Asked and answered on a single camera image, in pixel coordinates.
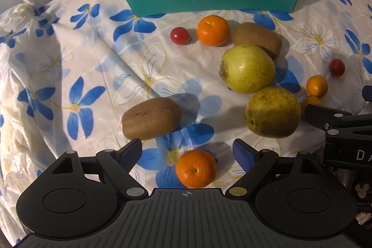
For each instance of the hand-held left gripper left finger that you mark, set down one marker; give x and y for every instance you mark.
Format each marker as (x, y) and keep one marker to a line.
(132, 150)

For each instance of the brown kiwi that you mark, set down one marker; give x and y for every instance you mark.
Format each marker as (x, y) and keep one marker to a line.
(151, 118)
(255, 37)

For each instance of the light green pear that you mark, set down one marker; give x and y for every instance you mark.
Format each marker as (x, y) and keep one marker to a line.
(247, 69)

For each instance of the blue floral tablecloth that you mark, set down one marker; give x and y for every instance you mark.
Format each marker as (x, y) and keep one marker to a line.
(87, 68)

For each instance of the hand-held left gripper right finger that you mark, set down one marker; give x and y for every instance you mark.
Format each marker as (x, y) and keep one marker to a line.
(242, 152)

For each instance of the small orange kumquat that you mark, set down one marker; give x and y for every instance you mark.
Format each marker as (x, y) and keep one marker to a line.
(312, 100)
(316, 86)

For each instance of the speckled yellow pear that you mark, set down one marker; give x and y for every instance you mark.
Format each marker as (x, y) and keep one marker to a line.
(271, 113)

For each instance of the orange mandarin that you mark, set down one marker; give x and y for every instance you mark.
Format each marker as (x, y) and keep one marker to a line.
(213, 30)
(195, 169)

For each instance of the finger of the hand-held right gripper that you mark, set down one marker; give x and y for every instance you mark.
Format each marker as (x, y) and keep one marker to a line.
(367, 94)
(318, 114)

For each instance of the red cherry tomato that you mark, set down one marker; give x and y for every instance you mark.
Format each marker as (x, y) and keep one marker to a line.
(178, 35)
(337, 67)

